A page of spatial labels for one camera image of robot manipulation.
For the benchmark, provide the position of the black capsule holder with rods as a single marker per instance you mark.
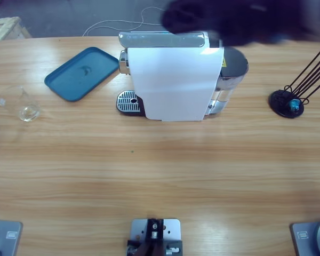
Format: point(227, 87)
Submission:
point(278, 106)

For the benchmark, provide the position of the black drip tray metal grate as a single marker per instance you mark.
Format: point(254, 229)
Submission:
point(128, 102)

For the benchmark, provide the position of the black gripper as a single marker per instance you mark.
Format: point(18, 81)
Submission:
point(253, 21)

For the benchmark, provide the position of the clear water tank dark lid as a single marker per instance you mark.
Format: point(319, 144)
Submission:
point(233, 62)

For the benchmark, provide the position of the dark robot arm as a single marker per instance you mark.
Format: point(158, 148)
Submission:
point(312, 21)

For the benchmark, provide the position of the teal plastic tray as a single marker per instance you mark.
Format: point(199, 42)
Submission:
point(80, 74)

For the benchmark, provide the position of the white capsule coffee machine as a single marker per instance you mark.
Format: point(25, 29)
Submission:
point(173, 85)

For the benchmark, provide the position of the yellow warning sticker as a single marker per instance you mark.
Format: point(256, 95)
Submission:
point(224, 63)

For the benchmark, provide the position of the pale wooden crate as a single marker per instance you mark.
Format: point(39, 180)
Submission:
point(5, 28)

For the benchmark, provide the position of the clear drinking glass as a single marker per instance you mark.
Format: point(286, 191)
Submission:
point(24, 106)

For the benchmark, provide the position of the silver coffee machine lever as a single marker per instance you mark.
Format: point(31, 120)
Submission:
point(149, 40)

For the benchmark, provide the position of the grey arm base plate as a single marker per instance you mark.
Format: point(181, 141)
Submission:
point(309, 237)
point(5, 237)

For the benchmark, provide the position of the blue coffee capsule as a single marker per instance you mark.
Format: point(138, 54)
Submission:
point(294, 105)

